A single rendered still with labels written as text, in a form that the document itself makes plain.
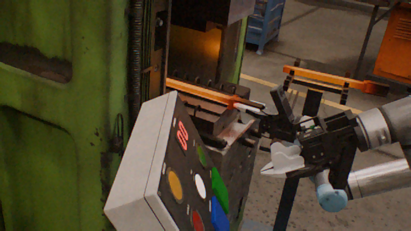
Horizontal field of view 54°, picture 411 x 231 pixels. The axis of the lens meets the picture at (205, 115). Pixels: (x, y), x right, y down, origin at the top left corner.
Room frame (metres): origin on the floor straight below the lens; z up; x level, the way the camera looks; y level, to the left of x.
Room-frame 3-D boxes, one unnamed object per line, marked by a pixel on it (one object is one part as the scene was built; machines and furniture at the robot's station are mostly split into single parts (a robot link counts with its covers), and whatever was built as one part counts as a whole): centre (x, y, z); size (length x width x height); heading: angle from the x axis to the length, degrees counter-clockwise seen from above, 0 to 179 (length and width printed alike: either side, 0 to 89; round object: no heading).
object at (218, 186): (0.69, -0.05, 1.01); 0.07 x 0.05 x 0.07; 2
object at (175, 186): (0.49, 0.03, 1.16); 0.05 x 0.03 x 0.04; 157
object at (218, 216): (0.59, -0.05, 1.01); 0.07 x 0.05 x 0.07; 2
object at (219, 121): (1.22, 0.12, 0.96); 0.42 x 0.20 x 0.09; 67
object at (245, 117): (1.12, -0.12, 0.98); 0.09 x 0.03 x 0.06; 70
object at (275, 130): (1.10, -0.23, 0.98); 0.12 x 0.08 x 0.09; 67
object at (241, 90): (1.33, -0.08, 0.95); 0.12 x 0.08 x 0.06; 67
